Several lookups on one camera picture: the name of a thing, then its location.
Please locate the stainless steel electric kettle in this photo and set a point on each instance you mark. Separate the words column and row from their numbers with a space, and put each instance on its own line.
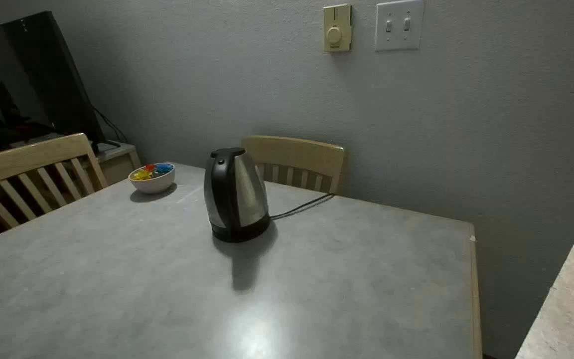
column 234, row 192

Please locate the black kettle power base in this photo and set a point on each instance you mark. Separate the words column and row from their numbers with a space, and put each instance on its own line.
column 242, row 233

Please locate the wooden slat-back chair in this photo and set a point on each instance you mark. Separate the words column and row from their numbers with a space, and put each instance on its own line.
column 28, row 156
column 299, row 154

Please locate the blue toy flower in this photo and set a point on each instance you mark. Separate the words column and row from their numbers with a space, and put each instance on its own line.
column 164, row 168

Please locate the white ceramic bowl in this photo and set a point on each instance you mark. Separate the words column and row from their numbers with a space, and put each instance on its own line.
column 154, row 184

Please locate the red toy flower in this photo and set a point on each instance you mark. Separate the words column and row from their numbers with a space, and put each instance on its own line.
column 148, row 166

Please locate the yellow toy flower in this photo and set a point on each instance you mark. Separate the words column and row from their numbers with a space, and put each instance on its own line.
column 140, row 176

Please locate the beige side cabinet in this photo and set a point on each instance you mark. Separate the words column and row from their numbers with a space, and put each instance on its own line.
column 118, row 160

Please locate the beige wall dial thermostat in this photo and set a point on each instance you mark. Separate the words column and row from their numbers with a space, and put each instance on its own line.
column 337, row 28

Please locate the white double light switch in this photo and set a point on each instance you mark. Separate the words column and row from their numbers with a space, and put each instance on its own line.
column 399, row 24

